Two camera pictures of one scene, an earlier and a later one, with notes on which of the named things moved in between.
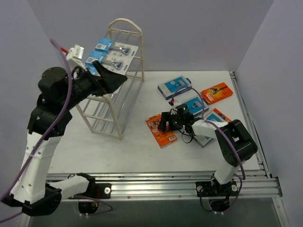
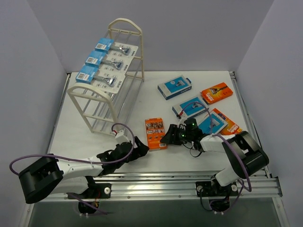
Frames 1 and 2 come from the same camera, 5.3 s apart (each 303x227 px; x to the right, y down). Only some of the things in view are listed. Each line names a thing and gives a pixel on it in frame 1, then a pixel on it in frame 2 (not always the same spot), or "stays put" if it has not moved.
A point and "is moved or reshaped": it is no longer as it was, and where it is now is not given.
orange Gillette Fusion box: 164,140 is moved or reshaped
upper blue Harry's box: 167,89 stays put
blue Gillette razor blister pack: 112,48 stays put
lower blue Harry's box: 195,107 stays put
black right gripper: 170,121 → 176,134
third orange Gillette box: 216,92 stays put
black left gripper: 100,84 → 133,150
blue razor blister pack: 111,64 stays put
